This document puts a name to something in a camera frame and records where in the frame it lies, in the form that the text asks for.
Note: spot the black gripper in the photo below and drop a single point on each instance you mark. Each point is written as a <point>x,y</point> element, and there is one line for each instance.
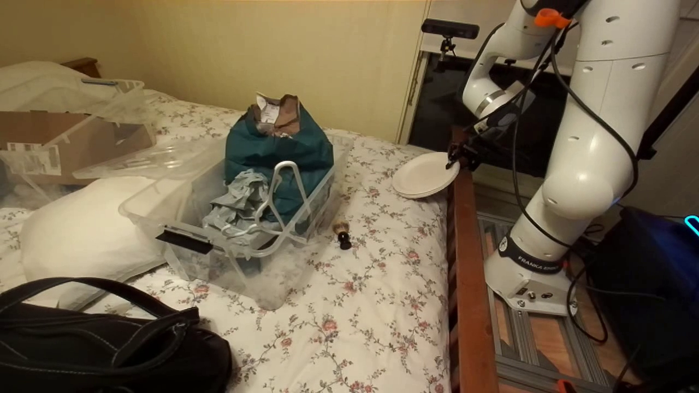
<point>490,133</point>

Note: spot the white round plate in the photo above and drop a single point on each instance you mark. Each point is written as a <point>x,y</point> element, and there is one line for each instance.
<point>421,178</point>

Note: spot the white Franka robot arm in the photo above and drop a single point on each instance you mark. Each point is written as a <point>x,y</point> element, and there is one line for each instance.
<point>603,144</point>

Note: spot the dark green fabric bag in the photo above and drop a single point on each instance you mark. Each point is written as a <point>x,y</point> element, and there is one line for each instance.
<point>291,152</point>

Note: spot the clear plastic wrap bag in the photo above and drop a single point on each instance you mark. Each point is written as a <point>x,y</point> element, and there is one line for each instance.
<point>110,93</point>

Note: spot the brown crumpled paper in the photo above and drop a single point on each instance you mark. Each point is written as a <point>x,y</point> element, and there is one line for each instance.
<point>288,112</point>

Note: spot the floral print bedsheet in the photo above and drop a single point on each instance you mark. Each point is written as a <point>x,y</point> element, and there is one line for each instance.
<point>363,312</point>

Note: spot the grey blue crumpled cloth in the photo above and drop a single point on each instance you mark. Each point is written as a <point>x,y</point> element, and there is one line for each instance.
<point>236,199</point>

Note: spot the black computer with blue light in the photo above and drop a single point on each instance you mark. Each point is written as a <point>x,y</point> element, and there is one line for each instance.
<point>647,291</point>

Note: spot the clear plastic storage bin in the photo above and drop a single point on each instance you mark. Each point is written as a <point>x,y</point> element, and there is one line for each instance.
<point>182,199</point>

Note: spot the white oval pillow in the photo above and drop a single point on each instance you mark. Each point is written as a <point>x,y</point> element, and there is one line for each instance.
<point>87,224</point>

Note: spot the brown cardboard box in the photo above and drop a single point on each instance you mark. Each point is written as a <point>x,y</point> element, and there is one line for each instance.
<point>65,133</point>

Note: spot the white flat pillow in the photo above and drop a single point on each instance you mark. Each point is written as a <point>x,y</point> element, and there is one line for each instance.
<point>35,78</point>

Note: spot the black camera bar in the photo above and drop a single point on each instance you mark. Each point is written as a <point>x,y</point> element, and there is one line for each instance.
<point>451,29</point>

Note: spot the brown wooden bed rail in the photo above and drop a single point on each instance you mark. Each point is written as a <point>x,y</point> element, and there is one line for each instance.
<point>470,291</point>

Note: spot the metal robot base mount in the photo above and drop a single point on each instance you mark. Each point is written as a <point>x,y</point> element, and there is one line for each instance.
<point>525,340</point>

